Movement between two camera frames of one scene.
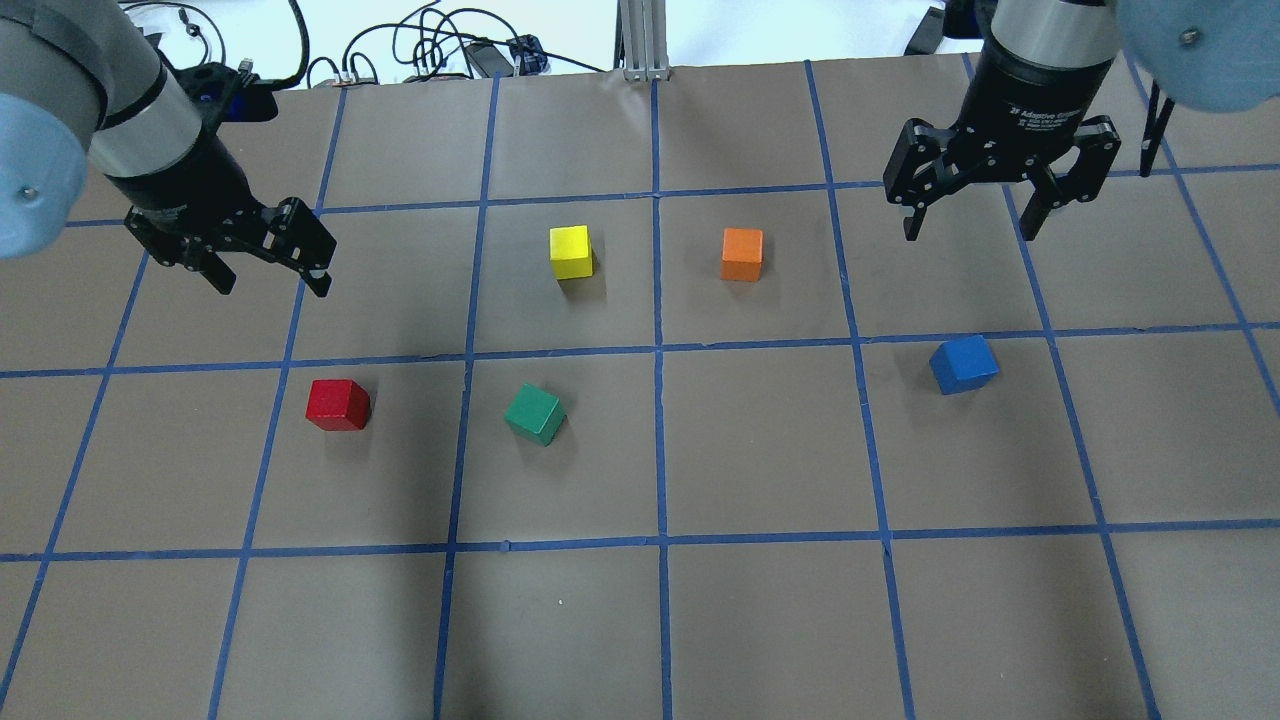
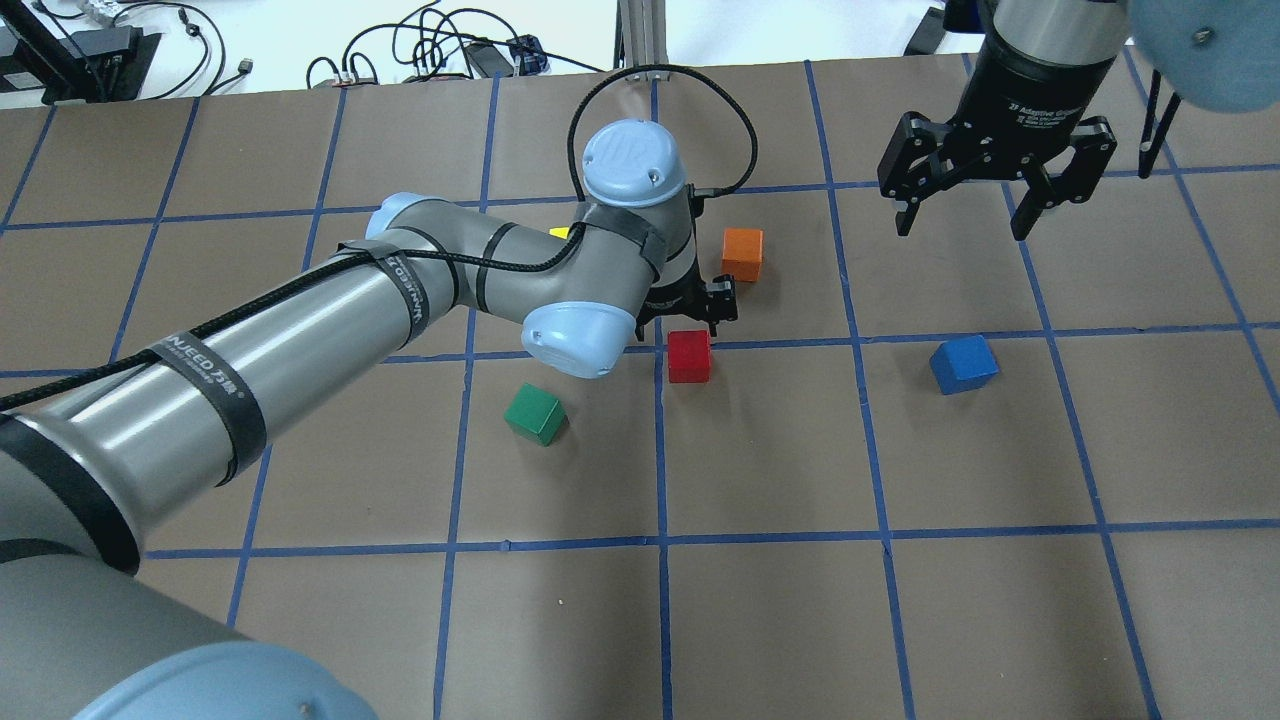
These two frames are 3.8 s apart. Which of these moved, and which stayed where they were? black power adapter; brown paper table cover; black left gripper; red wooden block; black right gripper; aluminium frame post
Moved: black left gripper; red wooden block
Stayed: black power adapter; black right gripper; aluminium frame post; brown paper table cover
